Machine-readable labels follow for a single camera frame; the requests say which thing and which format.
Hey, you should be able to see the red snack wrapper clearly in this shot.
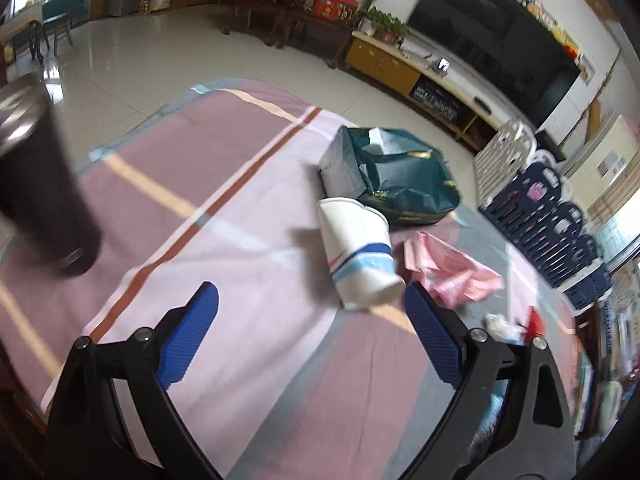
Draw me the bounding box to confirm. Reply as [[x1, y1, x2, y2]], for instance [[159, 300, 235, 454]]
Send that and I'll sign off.
[[522, 306, 546, 343]]

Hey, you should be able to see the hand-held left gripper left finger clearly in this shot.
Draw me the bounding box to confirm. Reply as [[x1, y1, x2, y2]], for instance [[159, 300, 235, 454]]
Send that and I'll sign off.
[[44, 281, 223, 480]]

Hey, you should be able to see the pink plastic bag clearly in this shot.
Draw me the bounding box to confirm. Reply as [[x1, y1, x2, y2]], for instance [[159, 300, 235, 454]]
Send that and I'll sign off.
[[402, 230, 505, 309]]

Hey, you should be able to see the yellow wooden television cabinet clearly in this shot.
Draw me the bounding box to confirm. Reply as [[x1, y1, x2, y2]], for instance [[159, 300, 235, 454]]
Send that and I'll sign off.
[[345, 30, 508, 153]]

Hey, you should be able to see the white paper cup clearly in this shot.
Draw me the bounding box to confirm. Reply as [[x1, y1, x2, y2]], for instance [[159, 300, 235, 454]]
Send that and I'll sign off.
[[317, 196, 407, 311]]

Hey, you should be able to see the navy and white playpen fence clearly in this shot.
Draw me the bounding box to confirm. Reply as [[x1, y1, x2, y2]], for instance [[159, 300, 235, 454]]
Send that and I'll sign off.
[[472, 119, 613, 311]]

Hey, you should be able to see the grey cushion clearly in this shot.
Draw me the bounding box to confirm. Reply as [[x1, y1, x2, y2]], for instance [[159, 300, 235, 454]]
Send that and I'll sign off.
[[592, 380, 626, 438]]

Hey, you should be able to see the cream standing air conditioner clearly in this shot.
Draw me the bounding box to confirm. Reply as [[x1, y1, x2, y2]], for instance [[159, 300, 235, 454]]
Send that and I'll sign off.
[[565, 114, 640, 211]]

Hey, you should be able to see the dark green tissue pack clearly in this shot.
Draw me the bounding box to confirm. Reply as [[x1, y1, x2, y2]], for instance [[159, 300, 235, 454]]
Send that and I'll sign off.
[[318, 125, 461, 231]]

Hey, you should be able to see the plaid tablecloth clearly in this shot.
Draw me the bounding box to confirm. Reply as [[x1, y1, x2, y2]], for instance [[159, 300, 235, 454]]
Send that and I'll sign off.
[[0, 77, 588, 480]]

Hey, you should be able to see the black thermos bottle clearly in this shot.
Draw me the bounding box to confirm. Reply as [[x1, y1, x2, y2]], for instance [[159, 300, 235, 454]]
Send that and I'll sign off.
[[0, 72, 103, 277]]

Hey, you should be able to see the row of plush toys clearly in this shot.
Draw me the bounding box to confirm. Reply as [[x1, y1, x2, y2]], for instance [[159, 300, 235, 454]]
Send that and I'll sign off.
[[492, 0, 593, 81]]

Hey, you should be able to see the dark dining chair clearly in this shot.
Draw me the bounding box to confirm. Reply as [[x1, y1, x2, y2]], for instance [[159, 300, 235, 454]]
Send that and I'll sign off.
[[28, 1, 76, 64]]

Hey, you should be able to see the large black television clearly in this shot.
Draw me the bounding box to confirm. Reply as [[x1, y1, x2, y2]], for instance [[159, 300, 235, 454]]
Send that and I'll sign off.
[[407, 0, 586, 131]]

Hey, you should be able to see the red gift box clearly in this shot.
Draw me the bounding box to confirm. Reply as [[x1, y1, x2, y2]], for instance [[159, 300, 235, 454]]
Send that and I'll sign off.
[[312, 0, 361, 23]]

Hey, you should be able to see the black monitor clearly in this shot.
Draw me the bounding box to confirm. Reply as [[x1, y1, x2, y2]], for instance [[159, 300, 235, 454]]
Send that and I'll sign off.
[[535, 130, 568, 161]]

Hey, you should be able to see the potted green plant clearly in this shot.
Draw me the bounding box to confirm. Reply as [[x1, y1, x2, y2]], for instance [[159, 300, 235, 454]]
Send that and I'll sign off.
[[365, 7, 411, 45]]

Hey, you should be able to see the black audio receiver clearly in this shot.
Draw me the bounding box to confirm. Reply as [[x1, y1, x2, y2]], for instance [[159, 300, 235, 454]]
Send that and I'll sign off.
[[410, 82, 463, 123]]

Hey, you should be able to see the stack of books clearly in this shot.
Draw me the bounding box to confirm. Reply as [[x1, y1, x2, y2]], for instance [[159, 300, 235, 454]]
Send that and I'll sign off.
[[595, 300, 633, 381]]

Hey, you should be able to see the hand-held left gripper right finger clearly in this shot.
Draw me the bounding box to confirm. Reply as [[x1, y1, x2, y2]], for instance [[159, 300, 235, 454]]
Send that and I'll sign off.
[[402, 281, 577, 480]]

